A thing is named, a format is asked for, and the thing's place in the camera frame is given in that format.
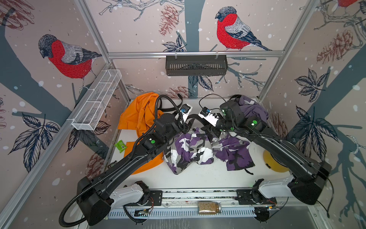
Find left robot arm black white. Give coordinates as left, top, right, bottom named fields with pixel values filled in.
left=59, top=103, right=192, bottom=228

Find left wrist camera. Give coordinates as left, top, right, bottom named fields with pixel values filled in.
left=181, top=104, right=193, bottom=123

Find white wire mesh basket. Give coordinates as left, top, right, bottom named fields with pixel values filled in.
left=72, top=69, right=122, bottom=131

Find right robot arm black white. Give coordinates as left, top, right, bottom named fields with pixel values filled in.
left=199, top=100, right=331, bottom=205

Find orange trousers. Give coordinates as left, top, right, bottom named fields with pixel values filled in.
left=118, top=92, right=164, bottom=175

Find yellow object beside spool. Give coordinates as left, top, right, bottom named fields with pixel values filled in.
left=263, top=150, right=289, bottom=173

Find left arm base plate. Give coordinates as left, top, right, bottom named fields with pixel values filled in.
left=135, top=190, right=163, bottom=207

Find jar of grains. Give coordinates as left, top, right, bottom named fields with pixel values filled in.
left=197, top=201, right=222, bottom=215

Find black perforated metal shelf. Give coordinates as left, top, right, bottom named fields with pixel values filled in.
left=165, top=55, right=228, bottom=76

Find plain purple garment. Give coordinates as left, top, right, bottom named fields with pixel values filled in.
left=230, top=94, right=269, bottom=124

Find small green packet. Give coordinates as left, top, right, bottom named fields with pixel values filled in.
left=114, top=140, right=127, bottom=153

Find horizontal aluminium frame bar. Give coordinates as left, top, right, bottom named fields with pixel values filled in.
left=107, top=51, right=285, bottom=60

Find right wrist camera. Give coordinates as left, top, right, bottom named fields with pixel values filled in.
left=198, top=107, right=224, bottom=127

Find purple camouflage trousers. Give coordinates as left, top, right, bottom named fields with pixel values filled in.
left=164, top=128, right=255, bottom=175

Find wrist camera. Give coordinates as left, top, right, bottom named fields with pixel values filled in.
left=198, top=107, right=224, bottom=127
left=181, top=104, right=193, bottom=123

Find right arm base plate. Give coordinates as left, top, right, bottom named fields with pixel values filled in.
left=234, top=189, right=277, bottom=205

